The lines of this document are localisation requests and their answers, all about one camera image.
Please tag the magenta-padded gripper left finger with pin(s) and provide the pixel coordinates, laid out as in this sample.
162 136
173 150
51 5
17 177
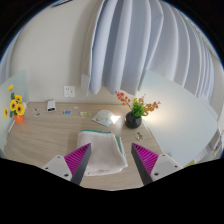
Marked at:
78 160

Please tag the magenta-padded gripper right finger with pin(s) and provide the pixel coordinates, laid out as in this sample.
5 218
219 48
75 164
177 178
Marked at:
146 161

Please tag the beige towel with green edge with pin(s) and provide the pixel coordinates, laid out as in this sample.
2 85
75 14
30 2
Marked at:
103 153

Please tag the orange flowers in black vase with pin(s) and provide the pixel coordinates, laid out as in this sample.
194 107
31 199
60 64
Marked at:
133 120

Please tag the small yellowish card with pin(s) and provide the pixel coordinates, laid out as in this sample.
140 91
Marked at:
85 114

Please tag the small blue card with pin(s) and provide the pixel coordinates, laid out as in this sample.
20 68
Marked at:
66 112

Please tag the glossy printed booklet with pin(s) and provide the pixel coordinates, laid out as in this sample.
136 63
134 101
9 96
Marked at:
103 117

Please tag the small white box device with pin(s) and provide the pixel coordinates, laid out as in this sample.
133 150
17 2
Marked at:
51 105

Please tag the small grey sticker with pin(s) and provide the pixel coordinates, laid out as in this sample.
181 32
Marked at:
35 109
37 114

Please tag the sunflowers in orange vase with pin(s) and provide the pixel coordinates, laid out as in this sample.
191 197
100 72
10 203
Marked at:
18 118

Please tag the frosted glass partition with tag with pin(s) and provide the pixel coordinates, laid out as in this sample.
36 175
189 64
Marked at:
6 133

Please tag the wide white pleated curtain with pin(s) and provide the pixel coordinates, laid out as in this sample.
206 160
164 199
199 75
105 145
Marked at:
140 43

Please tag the narrow white pleated curtain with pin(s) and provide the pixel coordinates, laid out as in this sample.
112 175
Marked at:
5 66

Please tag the ceiling light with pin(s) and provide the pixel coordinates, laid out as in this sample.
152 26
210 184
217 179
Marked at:
61 2

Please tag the white wall socket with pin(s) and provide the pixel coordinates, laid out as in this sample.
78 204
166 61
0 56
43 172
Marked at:
69 91

